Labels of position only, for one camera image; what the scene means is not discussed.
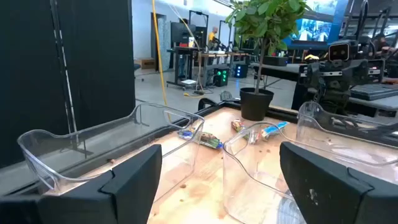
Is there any green potted plant black pot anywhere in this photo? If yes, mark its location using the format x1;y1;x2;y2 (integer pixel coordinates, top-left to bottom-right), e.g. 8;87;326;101
225;0;312;122

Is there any black curtain partition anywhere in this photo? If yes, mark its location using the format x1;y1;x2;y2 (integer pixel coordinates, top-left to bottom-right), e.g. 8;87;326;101
0;0;136;169

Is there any curtain support stand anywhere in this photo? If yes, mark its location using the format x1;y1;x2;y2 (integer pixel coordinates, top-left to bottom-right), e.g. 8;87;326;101
49;0;94;156

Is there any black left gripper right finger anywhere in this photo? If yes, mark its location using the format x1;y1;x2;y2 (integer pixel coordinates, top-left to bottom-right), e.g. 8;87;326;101
279;141;398;224

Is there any black computer monitor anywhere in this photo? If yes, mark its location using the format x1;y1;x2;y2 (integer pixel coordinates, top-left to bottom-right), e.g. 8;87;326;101
170;21;197;44

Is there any black keyboard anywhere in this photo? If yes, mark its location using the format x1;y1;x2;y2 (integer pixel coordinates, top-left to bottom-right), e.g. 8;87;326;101
349;83;398;101

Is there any clear plastic bin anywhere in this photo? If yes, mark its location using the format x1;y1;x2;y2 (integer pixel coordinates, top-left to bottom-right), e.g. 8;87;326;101
222;121;398;224
296;101;398;166
17;102;205;203

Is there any wooden desk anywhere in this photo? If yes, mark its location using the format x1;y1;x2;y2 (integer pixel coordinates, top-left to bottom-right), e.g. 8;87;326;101
198;51;250;88

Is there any cardboard box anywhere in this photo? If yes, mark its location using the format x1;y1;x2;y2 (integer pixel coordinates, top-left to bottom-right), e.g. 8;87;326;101
134;57;156;70

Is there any black standing desk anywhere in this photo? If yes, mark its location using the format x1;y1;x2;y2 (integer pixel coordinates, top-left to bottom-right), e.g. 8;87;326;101
166;45;206;91

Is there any large blue display screen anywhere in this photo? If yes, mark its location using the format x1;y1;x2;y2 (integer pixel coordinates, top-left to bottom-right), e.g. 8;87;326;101
284;0;349;50

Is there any yellow hanging cable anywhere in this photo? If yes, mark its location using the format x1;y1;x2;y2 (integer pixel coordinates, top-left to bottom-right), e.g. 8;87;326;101
151;0;170;108

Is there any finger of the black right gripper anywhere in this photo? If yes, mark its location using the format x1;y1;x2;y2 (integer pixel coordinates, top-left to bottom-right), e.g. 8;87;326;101
297;63;314;87
350;58;371;86

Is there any person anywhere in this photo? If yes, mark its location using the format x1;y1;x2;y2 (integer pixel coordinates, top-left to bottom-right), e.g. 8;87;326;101
371;33;398;85
177;17;190;78
207;26;222;52

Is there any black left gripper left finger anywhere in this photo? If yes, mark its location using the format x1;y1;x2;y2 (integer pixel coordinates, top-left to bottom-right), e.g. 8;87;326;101
0;143;163;224

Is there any computer with blue lights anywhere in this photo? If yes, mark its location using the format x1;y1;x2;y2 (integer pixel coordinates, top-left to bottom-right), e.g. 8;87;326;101
233;63;249;79

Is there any blue green granola bar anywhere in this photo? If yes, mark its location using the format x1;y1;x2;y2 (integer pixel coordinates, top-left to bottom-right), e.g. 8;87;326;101
178;128;224;150

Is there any computer with green lights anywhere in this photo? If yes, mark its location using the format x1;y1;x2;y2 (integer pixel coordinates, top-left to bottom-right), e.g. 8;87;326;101
213;67;230;88

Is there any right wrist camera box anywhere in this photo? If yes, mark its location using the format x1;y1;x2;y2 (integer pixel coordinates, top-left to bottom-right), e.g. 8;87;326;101
328;39;359;62

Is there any red granola bar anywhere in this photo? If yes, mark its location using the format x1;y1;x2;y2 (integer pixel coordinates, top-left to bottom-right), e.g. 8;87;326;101
231;119;247;134

